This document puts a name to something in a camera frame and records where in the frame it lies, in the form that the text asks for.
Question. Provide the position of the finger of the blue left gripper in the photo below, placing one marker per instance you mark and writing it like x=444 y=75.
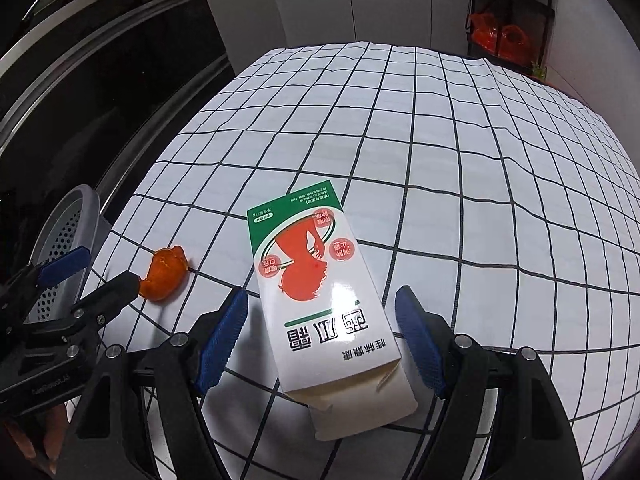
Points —
x=60 y=269

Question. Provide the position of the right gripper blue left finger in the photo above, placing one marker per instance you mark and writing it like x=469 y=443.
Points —
x=218 y=333

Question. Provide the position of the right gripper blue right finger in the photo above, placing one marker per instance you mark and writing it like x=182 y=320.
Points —
x=419 y=329

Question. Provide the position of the green white carton box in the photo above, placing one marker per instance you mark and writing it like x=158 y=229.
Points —
x=329 y=335

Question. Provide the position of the orange plastic scrap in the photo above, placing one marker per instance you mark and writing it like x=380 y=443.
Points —
x=167 y=270

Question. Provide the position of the grey perforated trash basket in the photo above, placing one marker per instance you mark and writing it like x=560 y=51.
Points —
x=75 y=221

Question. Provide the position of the grey kitchen cabinets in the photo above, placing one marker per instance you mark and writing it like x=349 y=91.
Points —
x=250 y=28

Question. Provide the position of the person's left hand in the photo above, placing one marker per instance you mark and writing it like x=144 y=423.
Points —
x=30 y=449

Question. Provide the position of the white checkered tablecloth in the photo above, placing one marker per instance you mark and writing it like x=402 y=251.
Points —
x=511 y=209

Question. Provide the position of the black built-in oven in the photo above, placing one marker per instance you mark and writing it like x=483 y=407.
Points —
x=91 y=95

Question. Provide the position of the red plastic bag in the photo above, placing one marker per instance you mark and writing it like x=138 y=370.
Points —
x=506 y=42

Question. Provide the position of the black storage rack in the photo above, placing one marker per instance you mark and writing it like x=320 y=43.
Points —
x=510 y=20

